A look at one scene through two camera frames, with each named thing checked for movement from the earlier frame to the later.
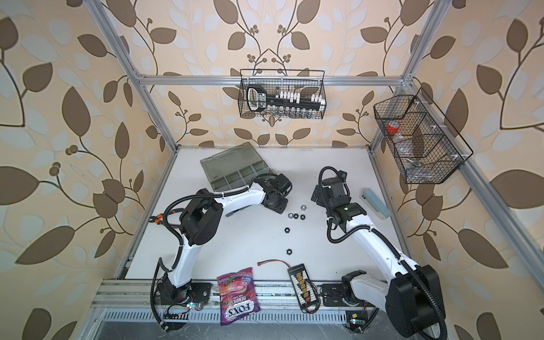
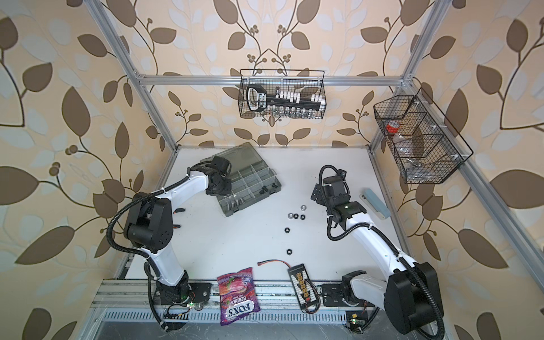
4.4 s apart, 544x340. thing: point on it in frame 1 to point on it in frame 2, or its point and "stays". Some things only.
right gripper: (321, 200) stays
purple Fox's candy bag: (238, 297) stays
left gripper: (282, 209) to (227, 190)
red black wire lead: (273, 260) stays
